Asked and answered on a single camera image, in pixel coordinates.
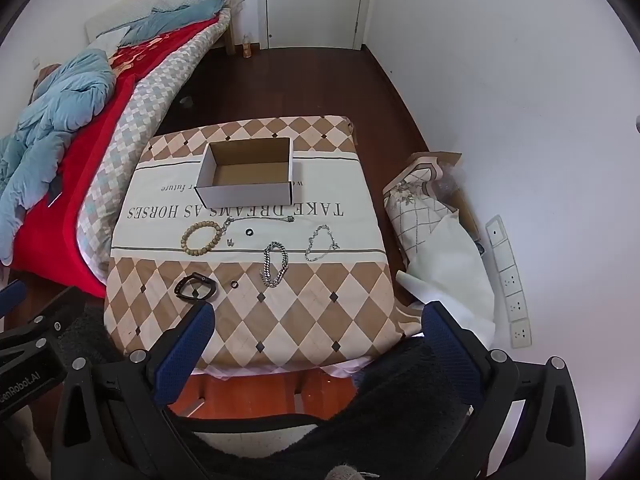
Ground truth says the white cardboard box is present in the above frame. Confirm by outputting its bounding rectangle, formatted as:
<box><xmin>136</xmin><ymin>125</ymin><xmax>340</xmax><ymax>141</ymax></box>
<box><xmin>194</xmin><ymin>136</ymin><xmax>295</xmax><ymax>209</ymax></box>

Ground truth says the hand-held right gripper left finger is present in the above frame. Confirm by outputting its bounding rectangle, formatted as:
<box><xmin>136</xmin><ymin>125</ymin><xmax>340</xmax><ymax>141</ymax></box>
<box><xmin>50</xmin><ymin>301</ymin><xmax>217</xmax><ymax>480</ymax></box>

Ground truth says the wooden bead bracelet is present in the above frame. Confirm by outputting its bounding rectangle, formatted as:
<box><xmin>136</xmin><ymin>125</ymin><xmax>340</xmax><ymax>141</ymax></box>
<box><xmin>180</xmin><ymin>221</ymin><xmax>221</xmax><ymax>256</ymax></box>

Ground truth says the grid-patterned folded cloth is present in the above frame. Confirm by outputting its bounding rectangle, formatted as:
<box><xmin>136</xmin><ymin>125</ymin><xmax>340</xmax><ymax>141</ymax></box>
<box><xmin>382</xmin><ymin>157</ymin><xmax>462</xmax><ymax>262</ymax></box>

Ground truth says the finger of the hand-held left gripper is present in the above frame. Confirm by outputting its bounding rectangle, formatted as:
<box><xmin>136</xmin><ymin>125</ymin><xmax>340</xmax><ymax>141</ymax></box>
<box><xmin>0</xmin><ymin>286</ymin><xmax>96</xmax><ymax>357</ymax></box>
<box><xmin>0</xmin><ymin>280</ymin><xmax>28</xmax><ymax>319</ymax></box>

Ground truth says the light blue quilt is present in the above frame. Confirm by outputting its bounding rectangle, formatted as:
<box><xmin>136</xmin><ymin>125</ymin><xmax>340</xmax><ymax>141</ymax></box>
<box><xmin>0</xmin><ymin>50</ymin><xmax>118</xmax><ymax>267</ymax></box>

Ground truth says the black smart band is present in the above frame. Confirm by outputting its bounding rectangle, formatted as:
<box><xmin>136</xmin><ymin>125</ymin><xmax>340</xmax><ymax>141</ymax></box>
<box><xmin>173</xmin><ymin>272</ymin><xmax>220</xmax><ymax>304</ymax></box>

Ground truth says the thin silver bracelet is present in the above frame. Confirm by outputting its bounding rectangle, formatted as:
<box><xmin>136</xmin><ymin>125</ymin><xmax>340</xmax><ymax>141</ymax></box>
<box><xmin>304</xmin><ymin>224</ymin><xmax>341</xmax><ymax>262</ymax></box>

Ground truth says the checked bedsheet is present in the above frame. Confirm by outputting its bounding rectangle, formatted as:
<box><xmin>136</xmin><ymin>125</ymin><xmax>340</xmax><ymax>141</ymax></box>
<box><xmin>75</xmin><ymin>7</ymin><xmax>234</xmax><ymax>287</ymax></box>

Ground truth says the white power strip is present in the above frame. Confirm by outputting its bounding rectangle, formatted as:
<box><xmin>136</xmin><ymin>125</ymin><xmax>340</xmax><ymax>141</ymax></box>
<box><xmin>485</xmin><ymin>214</ymin><xmax>532</xmax><ymax>349</ymax></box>

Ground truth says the thick silver chain bracelet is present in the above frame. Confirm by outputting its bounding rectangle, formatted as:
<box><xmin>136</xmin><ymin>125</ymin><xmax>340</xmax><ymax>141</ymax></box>
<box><xmin>259</xmin><ymin>241</ymin><xmax>290</xmax><ymax>289</ymax></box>

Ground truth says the white door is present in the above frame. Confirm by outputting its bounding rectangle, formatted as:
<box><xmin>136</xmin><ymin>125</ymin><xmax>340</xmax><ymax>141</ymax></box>
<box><xmin>257</xmin><ymin>0</ymin><xmax>377</xmax><ymax>52</ymax></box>

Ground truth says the teal blue blanket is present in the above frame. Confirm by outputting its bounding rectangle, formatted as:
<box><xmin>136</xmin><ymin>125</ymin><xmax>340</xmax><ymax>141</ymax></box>
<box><xmin>107</xmin><ymin>0</ymin><xmax>229</xmax><ymax>50</ymax></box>

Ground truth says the diamond-patterned tablecloth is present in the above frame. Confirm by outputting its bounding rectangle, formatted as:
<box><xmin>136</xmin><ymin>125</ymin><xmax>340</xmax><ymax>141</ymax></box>
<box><xmin>103</xmin><ymin>115</ymin><xmax>424</xmax><ymax>377</ymax></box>

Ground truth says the white pillow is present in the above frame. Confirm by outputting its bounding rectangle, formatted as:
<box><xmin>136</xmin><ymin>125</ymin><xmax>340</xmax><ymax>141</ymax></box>
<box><xmin>95</xmin><ymin>27</ymin><xmax>129</xmax><ymax>52</ymax></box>

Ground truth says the thin silver chain necklace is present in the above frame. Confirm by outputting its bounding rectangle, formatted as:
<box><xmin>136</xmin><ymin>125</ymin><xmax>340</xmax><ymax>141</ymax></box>
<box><xmin>222</xmin><ymin>214</ymin><xmax>296</xmax><ymax>242</ymax></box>

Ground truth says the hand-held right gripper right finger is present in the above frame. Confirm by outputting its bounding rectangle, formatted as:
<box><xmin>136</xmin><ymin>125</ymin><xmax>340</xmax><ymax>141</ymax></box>
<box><xmin>422</xmin><ymin>301</ymin><xmax>587</xmax><ymax>480</ymax></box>

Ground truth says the white cloth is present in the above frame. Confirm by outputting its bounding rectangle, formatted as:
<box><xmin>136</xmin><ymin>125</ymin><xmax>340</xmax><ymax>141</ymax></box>
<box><xmin>396</xmin><ymin>209</ymin><xmax>497</xmax><ymax>347</ymax></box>

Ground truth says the black fleece garment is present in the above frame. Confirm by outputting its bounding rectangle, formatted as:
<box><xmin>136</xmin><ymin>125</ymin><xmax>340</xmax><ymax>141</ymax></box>
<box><xmin>57</xmin><ymin>305</ymin><xmax>488</xmax><ymax>480</ymax></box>

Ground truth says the red blanket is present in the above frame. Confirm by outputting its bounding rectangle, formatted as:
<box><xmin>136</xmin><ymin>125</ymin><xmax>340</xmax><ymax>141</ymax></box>
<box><xmin>10</xmin><ymin>20</ymin><xmax>222</xmax><ymax>299</ymax></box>

